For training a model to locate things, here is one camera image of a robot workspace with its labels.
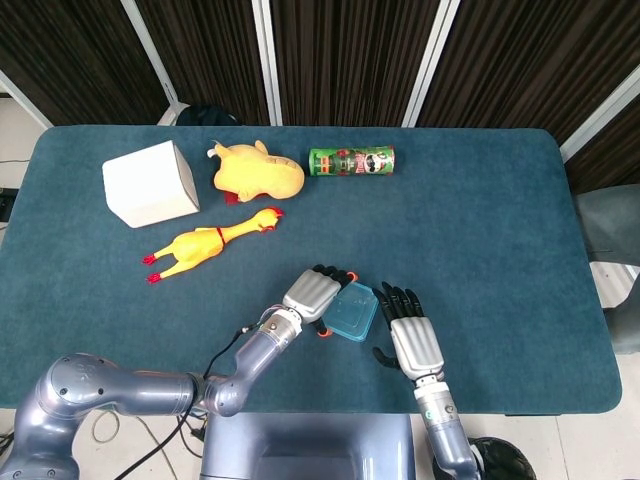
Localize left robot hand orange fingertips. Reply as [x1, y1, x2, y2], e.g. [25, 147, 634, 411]
[282, 264, 360, 340]

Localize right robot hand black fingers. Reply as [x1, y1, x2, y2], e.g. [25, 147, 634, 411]
[372, 281, 446, 381]

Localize blue container lid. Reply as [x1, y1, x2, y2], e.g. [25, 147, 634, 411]
[324, 280, 379, 344]

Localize white rectangular box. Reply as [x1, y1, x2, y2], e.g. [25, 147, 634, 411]
[101, 139, 201, 229]

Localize teal table cover cloth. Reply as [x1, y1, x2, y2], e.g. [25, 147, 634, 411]
[0, 124, 624, 416]

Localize yellow rubber chicken toy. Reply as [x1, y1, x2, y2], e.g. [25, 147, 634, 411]
[143, 207, 285, 285]

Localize yellow plush toy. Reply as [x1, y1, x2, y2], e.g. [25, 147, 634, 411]
[207, 139, 306, 203]

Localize green chips can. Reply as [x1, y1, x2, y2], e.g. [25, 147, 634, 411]
[307, 145, 396, 178]

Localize black trash bin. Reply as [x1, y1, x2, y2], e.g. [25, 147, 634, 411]
[469, 436, 539, 480]

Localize blue-grey robot torso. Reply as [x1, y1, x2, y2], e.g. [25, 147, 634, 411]
[199, 412, 416, 480]

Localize grey chair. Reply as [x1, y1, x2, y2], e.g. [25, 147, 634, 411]
[572, 183, 640, 356]

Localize black floor cable bundle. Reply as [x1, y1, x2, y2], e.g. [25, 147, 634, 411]
[174, 409, 209, 445]

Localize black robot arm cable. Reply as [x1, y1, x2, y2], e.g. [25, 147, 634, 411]
[112, 324, 256, 480]

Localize white partition frame post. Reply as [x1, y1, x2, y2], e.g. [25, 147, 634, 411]
[0, 68, 54, 129]
[402, 0, 461, 127]
[559, 64, 640, 162]
[251, 0, 284, 126]
[119, 0, 189, 126]

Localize pale floor cable loop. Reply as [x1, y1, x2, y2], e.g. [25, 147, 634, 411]
[92, 409, 179, 480]

